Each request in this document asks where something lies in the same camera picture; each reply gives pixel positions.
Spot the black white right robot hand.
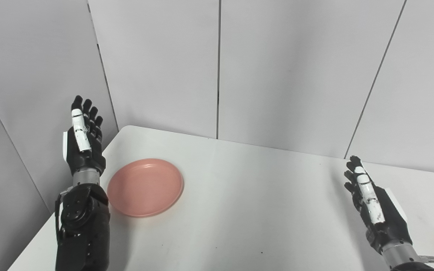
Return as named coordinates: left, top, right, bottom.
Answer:
left=344, top=156, right=413, bottom=253

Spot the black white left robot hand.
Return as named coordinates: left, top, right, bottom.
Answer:
left=63, top=95, right=107, bottom=177

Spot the pink round plate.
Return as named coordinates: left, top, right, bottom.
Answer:
left=107, top=158, right=184, bottom=218

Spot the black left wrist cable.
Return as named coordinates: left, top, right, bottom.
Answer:
left=54, top=189, right=70, bottom=245

